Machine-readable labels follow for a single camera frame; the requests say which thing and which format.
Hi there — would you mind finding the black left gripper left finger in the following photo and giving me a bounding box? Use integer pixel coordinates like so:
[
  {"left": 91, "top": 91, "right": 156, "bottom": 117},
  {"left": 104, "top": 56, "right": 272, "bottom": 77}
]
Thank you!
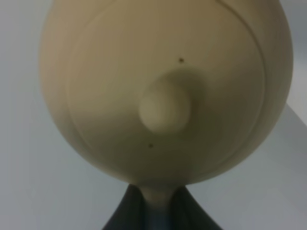
[{"left": 103, "top": 184, "right": 146, "bottom": 230}]

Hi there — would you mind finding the beige teapot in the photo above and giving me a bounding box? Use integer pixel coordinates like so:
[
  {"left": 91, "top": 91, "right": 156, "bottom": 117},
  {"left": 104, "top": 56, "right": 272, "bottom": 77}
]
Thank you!
[{"left": 40, "top": 0, "right": 293, "bottom": 208}]

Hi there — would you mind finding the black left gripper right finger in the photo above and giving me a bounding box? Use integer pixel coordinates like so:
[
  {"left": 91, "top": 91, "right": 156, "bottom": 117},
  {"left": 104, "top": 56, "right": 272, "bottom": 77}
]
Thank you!
[{"left": 169, "top": 187, "right": 220, "bottom": 230}]

